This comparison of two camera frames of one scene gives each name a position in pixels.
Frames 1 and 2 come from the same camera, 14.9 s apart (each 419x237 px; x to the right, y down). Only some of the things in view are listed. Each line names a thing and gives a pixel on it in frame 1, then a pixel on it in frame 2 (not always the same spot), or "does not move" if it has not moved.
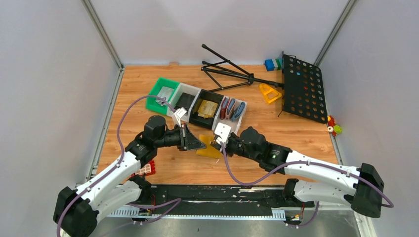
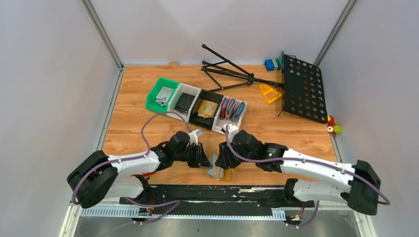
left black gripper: x=185 y=138 -> x=199 y=155
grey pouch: x=209 y=151 -> x=227 y=174
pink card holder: x=230 y=108 does not move
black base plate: x=184 y=199 does not move
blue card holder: x=238 y=111 does not move
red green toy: x=332 y=128 does not move
